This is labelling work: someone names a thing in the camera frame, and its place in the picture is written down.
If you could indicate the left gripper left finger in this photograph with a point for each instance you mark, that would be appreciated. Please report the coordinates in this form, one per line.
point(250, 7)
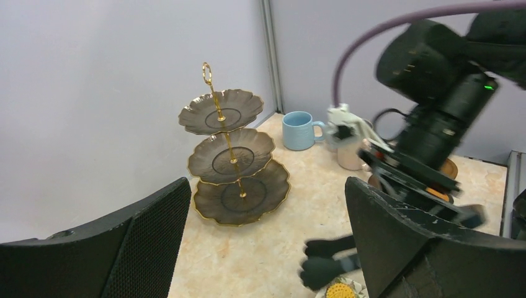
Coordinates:
point(131, 252)

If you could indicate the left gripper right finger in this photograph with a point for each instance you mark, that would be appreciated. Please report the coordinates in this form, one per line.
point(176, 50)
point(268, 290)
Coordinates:
point(406, 252)

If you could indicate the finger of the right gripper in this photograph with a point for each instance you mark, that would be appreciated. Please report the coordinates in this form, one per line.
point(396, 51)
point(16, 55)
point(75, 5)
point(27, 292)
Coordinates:
point(317, 272)

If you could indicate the brown wooden coaster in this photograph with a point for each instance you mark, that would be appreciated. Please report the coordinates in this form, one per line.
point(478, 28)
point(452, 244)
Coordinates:
point(449, 169)

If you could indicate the orange macaron left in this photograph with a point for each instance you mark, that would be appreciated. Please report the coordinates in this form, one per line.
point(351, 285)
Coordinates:
point(339, 290)

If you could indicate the light blue mug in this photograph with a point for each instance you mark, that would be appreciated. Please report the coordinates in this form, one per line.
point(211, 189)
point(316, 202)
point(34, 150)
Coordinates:
point(300, 131)

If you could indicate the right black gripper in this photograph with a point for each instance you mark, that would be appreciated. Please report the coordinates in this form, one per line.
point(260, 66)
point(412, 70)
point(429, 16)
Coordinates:
point(409, 181)

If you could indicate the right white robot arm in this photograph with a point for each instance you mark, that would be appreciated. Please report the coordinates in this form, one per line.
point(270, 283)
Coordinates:
point(446, 62)

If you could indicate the pink mug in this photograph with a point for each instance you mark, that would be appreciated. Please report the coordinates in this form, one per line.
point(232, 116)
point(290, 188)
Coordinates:
point(347, 150)

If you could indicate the three-tier dark cake stand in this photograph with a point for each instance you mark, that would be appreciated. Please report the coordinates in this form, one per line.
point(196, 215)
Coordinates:
point(239, 181)

